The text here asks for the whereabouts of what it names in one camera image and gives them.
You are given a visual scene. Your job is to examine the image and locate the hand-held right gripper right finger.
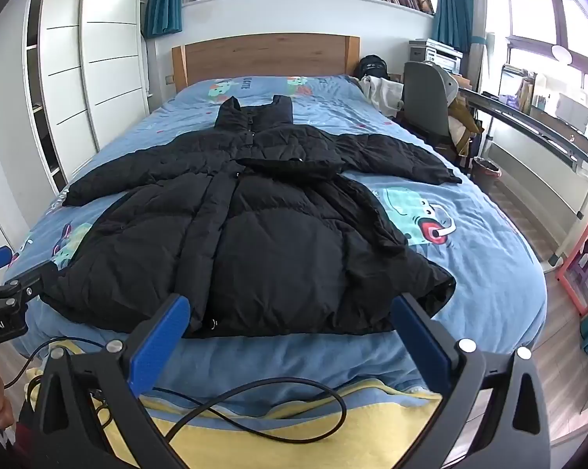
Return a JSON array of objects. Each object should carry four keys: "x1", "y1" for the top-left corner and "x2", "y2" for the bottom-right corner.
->
[{"x1": 391, "y1": 293, "x2": 554, "y2": 469}]

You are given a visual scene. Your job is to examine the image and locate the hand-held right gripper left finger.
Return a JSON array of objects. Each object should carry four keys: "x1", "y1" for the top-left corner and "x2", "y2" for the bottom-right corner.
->
[{"x1": 31, "y1": 293, "x2": 192, "y2": 469}]

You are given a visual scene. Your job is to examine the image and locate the black puffer coat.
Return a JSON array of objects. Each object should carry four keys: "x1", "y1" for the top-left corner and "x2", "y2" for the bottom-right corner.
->
[{"x1": 42, "y1": 95, "x2": 463, "y2": 340}]

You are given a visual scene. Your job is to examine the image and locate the blue printed bed cover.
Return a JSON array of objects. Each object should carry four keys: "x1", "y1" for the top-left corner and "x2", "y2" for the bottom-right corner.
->
[{"x1": 3, "y1": 74, "x2": 549, "y2": 418}]

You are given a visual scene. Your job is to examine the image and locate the yellow bed sheet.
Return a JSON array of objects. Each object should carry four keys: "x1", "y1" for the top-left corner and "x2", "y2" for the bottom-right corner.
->
[{"x1": 25, "y1": 376, "x2": 444, "y2": 469}]

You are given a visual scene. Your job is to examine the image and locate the red waste bin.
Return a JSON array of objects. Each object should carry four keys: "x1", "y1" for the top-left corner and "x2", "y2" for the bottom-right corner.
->
[{"x1": 472, "y1": 156, "x2": 501, "y2": 183}]

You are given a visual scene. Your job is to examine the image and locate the mustard garment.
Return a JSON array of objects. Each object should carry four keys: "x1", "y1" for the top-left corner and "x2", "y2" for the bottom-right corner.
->
[{"x1": 448, "y1": 98, "x2": 483, "y2": 157}]

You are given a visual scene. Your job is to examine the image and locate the white wardrobe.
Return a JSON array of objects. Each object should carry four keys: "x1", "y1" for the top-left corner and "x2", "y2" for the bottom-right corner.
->
[{"x1": 25, "y1": 0, "x2": 153, "y2": 191}]

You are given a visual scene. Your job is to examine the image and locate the grey chair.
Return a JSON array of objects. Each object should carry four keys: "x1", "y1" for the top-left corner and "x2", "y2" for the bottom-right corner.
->
[{"x1": 402, "y1": 61, "x2": 458, "y2": 142}]

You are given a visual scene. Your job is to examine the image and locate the grey desk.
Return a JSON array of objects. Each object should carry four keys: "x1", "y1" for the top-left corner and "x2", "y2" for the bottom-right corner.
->
[{"x1": 463, "y1": 85, "x2": 588, "y2": 179}]

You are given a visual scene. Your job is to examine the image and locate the white garment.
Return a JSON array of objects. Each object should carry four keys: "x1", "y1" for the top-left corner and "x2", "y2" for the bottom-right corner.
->
[{"x1": 360, "y1": 75, "x2": 405, "y2": 118}]

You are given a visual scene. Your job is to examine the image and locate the dark blue cap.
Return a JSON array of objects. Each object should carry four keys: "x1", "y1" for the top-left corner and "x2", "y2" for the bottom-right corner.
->
[{"x1": 359, "y1": 55, "x2": 390, "y2": 80}]

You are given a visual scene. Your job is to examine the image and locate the white printer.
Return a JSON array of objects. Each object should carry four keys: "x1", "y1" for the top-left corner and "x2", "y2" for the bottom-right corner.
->
[{"x1": 409, "y1": 38, "x2": 463, "y2": 73}]

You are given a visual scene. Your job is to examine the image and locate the wooden headboard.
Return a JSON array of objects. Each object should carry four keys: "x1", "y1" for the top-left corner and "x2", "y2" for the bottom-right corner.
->
[{"x1": 172, "y1": 33, "x2": 360, "y2": 93}]

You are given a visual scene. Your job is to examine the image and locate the black cable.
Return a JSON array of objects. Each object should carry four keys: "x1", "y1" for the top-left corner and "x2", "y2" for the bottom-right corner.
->
[{"x1": 1, "y1": 336, "x2": 348, "y2": 450}]

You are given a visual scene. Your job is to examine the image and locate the pink metal frame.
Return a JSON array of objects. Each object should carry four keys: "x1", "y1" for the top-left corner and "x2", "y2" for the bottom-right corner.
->
[{"x1": 555, "y1": 220, "x2": 588, "y2": 314}]

